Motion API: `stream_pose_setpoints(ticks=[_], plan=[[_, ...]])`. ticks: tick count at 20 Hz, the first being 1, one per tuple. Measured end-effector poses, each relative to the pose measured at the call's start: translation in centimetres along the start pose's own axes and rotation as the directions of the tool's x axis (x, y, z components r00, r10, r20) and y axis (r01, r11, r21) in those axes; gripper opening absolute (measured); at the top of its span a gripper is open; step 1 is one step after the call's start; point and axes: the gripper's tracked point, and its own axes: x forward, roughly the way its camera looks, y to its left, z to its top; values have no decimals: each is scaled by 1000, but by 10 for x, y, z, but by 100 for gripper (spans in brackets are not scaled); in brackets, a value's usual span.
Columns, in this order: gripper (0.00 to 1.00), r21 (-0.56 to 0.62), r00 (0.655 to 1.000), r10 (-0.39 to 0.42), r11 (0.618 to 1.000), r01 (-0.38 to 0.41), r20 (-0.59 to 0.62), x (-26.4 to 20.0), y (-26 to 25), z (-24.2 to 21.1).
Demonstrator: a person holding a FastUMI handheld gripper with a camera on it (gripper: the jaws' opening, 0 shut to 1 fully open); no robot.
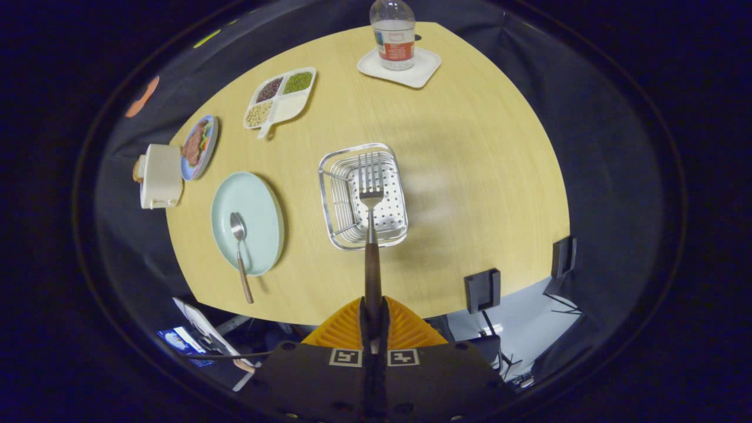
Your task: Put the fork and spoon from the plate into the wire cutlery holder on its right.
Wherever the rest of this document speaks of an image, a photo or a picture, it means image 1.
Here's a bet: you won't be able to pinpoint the lit blue screen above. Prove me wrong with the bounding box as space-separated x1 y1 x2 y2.
157 327 213 368

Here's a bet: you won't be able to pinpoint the metal wire basket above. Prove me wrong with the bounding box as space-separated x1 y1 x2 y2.
318 143 409 251

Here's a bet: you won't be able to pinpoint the light green plate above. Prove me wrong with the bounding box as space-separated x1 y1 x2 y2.
210 172 286 277

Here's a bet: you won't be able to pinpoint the blue plate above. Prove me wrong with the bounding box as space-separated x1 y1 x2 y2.
180 115 219 181

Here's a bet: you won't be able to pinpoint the white square coaster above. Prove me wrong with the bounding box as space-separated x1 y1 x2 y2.
357 46 442 89

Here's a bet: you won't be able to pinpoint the clear plastic water bottle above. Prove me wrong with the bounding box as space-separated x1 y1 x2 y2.
370 0 417 71

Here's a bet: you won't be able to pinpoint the wooden handled fork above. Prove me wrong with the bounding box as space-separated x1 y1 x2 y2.
357 152 385 324

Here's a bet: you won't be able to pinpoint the white paper sheets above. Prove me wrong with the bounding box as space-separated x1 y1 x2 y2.
172 297 257 375

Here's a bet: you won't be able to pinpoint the meat and vegetables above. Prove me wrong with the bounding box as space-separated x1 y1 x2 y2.
181 120 211 167

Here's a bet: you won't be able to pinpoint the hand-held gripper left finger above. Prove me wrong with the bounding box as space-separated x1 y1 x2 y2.
238 297 377 423

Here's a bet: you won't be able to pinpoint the pale soybeans heap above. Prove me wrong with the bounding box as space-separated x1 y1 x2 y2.
246 101 274 127

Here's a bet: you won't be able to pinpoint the white toaster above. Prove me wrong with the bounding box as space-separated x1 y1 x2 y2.
140 144 184 210

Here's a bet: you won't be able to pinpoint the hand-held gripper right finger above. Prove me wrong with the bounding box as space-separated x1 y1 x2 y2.
376 297 515 423

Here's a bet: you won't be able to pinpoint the black table clamp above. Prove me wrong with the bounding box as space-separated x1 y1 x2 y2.
464 268 501 314
551 236 578 278

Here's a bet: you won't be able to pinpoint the green beans heap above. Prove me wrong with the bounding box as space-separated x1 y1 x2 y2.
284 71 313 93

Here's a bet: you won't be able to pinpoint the wooden handled spoon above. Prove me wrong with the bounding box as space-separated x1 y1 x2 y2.
229 212 255 304

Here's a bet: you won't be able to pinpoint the white divided tray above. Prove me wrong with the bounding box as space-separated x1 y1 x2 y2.
243 67 317 140

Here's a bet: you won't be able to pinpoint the dark red beans heap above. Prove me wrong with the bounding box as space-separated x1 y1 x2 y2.
256 78 284 103

